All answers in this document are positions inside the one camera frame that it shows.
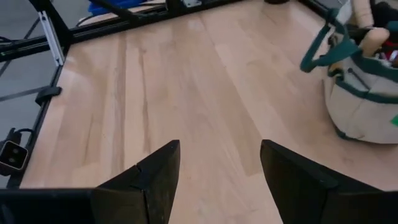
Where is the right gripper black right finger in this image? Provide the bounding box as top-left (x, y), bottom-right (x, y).
top-left (260, 139), bottom-right (342, 224)

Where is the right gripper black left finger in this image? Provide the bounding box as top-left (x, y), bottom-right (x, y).
top-left (91, 139), bottom-right (181, 224)

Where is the wide trowel wooden handle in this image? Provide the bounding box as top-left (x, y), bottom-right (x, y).
top-left (360, 27), bottom-right (390, 58)

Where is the black and red gardening glove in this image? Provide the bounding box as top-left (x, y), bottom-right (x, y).
top-left (371, 1), bottom-right (398, 68)

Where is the beige gardening bag green trim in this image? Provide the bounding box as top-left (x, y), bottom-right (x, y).
top-left (300, 0), bottom-right (398, 144)

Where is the blue floor object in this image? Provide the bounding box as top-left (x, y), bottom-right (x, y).
top-left (88, 0), bottom-right (147, 16)

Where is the small grey table-level camera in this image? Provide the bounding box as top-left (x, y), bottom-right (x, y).
top-left (0, 139), bottom-right (29, 177)

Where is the black camera cable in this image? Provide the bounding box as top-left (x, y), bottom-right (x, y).
top-left (7, 127), bottom-right (35, 146)

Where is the black aluminium table frame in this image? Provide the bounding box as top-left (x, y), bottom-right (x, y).
top-left (0, 0), bottom-right (330, 190)

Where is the silver aluminium frame strut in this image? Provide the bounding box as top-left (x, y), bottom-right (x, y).
top-left (37, 11), bottom-right (65, 67)

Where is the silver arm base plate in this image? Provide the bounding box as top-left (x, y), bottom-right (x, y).
top-left (182, 0), bottom-right (203, 9)

